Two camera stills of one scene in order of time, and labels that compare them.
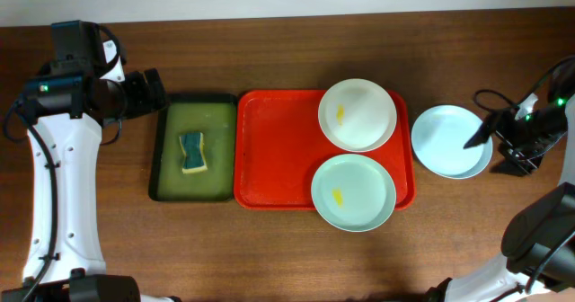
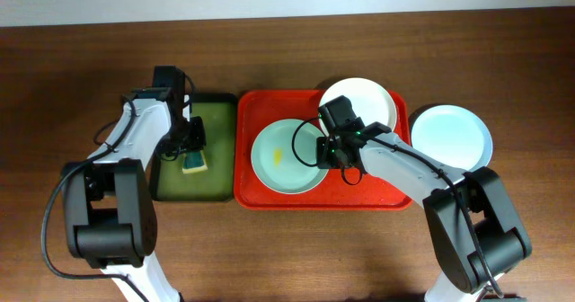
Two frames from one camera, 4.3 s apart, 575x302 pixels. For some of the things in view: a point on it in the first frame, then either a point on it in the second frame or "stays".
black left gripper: (136, 93) → (190, 141)
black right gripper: (530, 151) → (322, 161)
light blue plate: (438, 137) stays
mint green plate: (353, 192) → (284, 156)
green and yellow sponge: (194, 161) stays
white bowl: (358, 115) stays
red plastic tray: (279, 146) stays
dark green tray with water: (216, 116) stays
